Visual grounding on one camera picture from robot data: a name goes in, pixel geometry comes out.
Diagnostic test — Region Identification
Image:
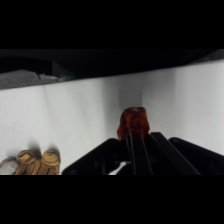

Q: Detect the red ball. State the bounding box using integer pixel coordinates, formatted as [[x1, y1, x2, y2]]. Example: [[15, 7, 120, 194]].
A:
[[116, 106, 150, 141]]

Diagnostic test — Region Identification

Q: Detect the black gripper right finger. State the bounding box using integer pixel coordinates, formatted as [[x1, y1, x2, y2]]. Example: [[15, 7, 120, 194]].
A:
[[149, 131, 224, 176]]

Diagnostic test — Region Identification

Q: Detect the black cloth-covered robot stand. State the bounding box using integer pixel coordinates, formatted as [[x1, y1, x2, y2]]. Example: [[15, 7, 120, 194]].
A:
[[0, 49, 224, 91]]

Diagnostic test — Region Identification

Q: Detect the tan striped plush toy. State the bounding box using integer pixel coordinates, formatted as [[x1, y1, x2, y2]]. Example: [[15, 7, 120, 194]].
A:
[[0, 149, 61, 176]]

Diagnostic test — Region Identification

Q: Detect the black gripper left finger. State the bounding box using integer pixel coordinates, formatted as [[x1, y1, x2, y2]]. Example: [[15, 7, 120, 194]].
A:
[[61, 131, 154, 176]]

